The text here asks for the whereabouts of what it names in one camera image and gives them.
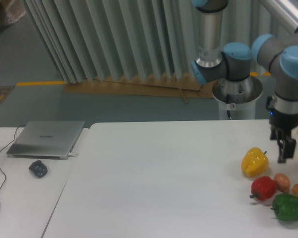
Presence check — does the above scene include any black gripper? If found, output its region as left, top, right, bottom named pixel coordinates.
left=269, top=109, right=298, bottom=163

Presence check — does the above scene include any green bell pepper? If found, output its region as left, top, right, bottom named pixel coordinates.
left=271, top=193, right=298, bottom=221

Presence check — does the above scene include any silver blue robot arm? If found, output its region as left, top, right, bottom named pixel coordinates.
left=191, top=0, right=298, bottom=163

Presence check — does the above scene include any yellow bell pepper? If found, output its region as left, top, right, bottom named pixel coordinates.
left=241, top=147, right=269, bottom=178

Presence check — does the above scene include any red bell pepper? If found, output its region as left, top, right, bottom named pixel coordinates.
left=249, top=176, right=276, bottom=201

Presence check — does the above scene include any brown egg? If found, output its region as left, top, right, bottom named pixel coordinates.
left=274, top=173, right=291, bottom=193

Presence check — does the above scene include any flat brown cardboard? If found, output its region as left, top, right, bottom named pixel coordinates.
left=63, top=74, right=214, bottom=104

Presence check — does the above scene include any grey pleated curtain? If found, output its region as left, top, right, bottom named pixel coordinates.
left=23, top=0, right=298, bottom=84

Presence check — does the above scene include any silver closed laptop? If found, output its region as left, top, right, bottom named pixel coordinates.
left=6, top=120, right=85, bottom=159

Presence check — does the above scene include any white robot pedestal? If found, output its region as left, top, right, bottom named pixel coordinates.
left=212, top=76, right=263, bottom=120

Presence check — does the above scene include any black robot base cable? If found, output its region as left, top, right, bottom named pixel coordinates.
left=225, top=93, right=232, bottom=120

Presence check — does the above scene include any black mouse cable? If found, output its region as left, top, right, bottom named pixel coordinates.
left=0, top=124, right=27, bottom=200

